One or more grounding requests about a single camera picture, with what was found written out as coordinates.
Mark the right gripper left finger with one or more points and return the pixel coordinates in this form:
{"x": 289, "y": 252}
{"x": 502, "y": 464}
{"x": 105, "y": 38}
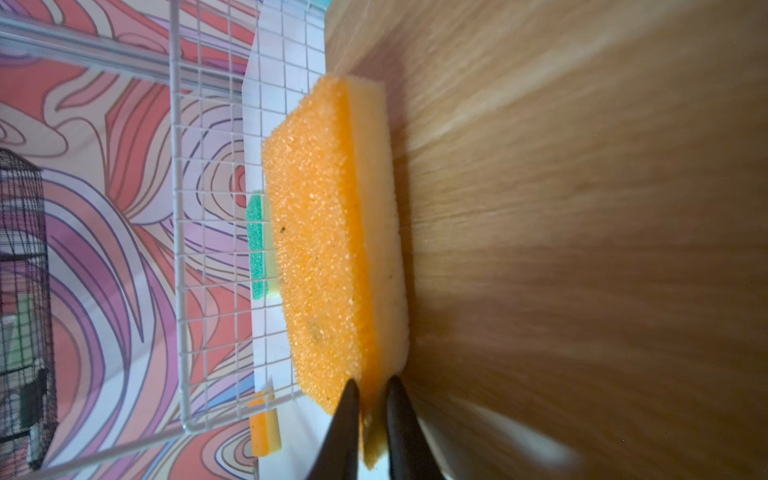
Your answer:
{"x": 338, "y": 455}

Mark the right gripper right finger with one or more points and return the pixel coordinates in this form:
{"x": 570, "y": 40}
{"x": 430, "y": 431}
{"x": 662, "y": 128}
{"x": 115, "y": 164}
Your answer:
{"x": 410, "y": 456}

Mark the orange sponge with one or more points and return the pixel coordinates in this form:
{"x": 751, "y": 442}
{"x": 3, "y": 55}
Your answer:
{"x": 334, "y": 216}
{"x": 264, "y": 426}

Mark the green sponge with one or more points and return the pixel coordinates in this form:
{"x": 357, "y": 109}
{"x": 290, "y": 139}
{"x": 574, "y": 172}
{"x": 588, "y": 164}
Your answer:
{"x": 262, "y": 257}

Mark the black wire basket on wall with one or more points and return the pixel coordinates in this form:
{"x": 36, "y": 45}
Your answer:
{"x": 29, "y": 409}

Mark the white wire wooden shelf rack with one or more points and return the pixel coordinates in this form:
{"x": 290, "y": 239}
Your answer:
{"x": 582, "y": 190}

